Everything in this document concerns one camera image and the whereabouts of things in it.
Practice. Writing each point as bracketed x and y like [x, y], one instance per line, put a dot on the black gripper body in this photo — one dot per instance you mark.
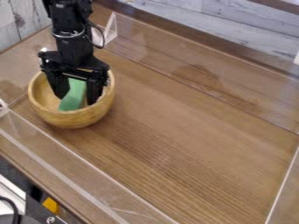
[74, 58]

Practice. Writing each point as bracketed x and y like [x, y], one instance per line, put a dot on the yellow button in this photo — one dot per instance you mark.
[51, 205]

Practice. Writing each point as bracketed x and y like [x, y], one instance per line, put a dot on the clear acrylic tray wall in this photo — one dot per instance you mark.
[85, 190]

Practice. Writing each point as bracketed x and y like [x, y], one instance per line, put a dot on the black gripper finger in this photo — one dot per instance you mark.
[94, 90]
[59, 82]

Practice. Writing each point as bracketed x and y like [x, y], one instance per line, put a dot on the clear acrylic corner bracket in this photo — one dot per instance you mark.
[103, 34]

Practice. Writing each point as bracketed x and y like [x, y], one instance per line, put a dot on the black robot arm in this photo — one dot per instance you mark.
[70, 16]

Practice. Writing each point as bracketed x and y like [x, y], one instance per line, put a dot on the green rectangular block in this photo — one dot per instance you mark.
[74, 99]

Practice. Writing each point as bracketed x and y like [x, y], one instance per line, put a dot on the brown wooden bowl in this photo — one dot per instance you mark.
[73, 119]

